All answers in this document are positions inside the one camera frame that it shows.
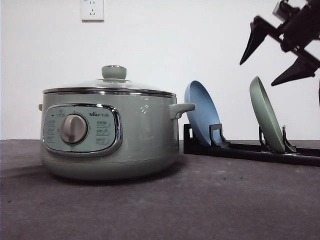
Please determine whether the white wall socket left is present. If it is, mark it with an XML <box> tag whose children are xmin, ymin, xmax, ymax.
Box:
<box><xmin>80</xmin><ymin>0</ymin><xmax>105</xmax><ymax>24</ymax></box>

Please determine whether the green electric steamer pot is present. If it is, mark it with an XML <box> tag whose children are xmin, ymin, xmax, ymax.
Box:
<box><xmin>38</xmin><ymin>95</ymin><xmax>195</xmax><ymax>180</ymax></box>

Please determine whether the green plate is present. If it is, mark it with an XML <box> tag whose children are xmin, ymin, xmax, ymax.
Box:
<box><xmin>249</xmin><ymin>76</ymin><xmax>285</xmax><ymax>153</ymax></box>

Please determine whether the glass lid with green knob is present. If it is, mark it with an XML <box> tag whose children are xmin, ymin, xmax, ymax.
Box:
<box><xmin>42</xmin><ymin>65</ymin><xmax>177</xmax><ymax>97</ymax></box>

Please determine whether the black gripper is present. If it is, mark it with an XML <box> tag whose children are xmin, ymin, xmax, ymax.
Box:
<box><xmin>239</xmin><ymin>0</ymin><xmax>320</xmax><ymax>87</ymax></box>

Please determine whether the black plate rack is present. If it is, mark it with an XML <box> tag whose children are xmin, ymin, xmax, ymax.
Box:
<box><xmin>183</xmin><ymin>123</ymin><xmax>320</xmax><ymax>167</ymax></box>

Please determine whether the blue plate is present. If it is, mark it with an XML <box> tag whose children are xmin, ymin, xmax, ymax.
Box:
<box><xmin>184</xmin><ymin>80</ymin><xmax>221</xmax><ymax>145</ymax></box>

